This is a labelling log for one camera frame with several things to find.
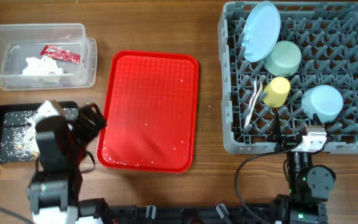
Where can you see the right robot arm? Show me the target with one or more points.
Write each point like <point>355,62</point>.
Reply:
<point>309,185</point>

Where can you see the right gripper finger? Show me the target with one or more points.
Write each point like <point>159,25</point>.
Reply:
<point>276,134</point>
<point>315,120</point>

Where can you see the yellow plastic cup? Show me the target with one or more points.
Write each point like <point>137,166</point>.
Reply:
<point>276,92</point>

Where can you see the light blue plate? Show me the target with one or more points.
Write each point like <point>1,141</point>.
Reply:
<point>261,31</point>

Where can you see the clear plastic waste bin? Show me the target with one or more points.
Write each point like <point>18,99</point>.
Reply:
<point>20,41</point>

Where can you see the mint green bowl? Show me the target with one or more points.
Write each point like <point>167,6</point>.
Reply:
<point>284,60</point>

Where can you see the grey dishwasher rack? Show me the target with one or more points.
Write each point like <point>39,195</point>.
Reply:
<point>327,35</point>

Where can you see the red serving tray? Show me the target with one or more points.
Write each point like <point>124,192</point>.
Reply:
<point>150,109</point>

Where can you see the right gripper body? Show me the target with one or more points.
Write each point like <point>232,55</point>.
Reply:
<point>288,143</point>

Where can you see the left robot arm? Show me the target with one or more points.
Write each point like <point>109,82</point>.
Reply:
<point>54,189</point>

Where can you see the black food waste tray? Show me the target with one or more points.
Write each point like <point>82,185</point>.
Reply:
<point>9,108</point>

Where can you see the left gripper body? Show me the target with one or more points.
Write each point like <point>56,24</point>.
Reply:
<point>81,130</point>

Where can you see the food scraps and rice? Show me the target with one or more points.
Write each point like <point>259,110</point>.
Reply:
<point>18,142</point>

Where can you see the white plastic fork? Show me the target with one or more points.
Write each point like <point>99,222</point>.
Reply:
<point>251,105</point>

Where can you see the white napkin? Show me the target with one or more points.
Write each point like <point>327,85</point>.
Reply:
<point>43,66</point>

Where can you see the white plastic spoon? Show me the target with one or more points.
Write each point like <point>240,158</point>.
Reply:
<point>259,91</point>

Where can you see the red snack wrapper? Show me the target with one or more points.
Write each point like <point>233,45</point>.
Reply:
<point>58,53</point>

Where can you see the light blue small bowl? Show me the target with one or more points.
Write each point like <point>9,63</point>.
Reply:
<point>324,100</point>

